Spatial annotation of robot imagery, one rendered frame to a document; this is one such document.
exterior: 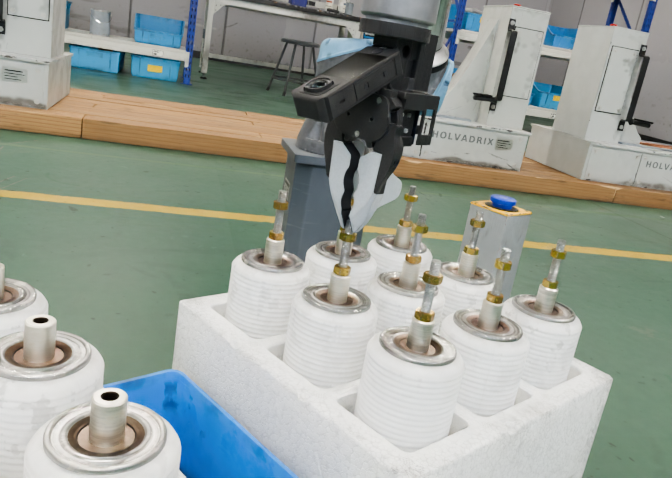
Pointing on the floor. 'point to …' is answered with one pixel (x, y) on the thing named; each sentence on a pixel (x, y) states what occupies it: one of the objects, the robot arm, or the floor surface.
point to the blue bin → (203, 429)
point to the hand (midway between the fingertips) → (347, 218)
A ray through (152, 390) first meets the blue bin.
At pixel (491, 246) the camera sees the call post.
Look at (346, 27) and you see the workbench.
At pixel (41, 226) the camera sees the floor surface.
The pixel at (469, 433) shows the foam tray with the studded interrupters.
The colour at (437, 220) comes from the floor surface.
